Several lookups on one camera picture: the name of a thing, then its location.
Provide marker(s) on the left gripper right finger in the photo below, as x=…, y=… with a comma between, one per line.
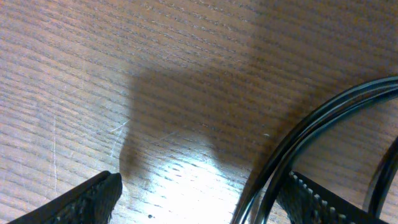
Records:
x=307, y=202

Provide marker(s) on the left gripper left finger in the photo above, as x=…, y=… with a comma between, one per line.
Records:
x=91, y=202

